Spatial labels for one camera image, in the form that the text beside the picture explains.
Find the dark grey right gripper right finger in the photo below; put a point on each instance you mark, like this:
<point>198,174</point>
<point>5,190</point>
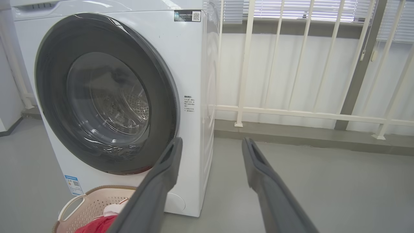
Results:
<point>278,204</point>

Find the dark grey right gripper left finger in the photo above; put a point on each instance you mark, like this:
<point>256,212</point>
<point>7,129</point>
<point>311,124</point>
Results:
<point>148,200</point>

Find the red and white garment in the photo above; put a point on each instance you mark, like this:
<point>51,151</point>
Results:
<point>97,225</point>

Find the dark grey washing machine door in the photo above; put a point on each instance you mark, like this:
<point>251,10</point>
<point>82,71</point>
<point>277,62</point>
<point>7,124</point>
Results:
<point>58,90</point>

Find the cream perforated laundry basket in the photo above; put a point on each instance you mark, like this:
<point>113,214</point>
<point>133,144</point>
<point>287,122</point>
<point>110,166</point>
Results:
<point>87,204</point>

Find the white front-load washing machine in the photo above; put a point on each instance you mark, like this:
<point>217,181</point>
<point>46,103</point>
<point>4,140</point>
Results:
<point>190,64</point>

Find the blue energy label sticker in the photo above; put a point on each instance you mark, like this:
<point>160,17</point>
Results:
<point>74,185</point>

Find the white metal railing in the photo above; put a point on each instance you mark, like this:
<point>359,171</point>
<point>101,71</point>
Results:
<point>245,64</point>

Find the black QR code sticker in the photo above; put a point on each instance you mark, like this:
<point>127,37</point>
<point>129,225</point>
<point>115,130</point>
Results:
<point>187,16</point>

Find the white window blinds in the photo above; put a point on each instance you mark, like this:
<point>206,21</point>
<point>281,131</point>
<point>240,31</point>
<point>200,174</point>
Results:
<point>323,9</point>

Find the grey window frame post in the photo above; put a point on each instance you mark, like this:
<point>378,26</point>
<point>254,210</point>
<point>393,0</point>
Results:
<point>362,64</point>

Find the white wall pipe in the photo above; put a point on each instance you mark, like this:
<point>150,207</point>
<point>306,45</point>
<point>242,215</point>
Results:
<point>14,64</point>

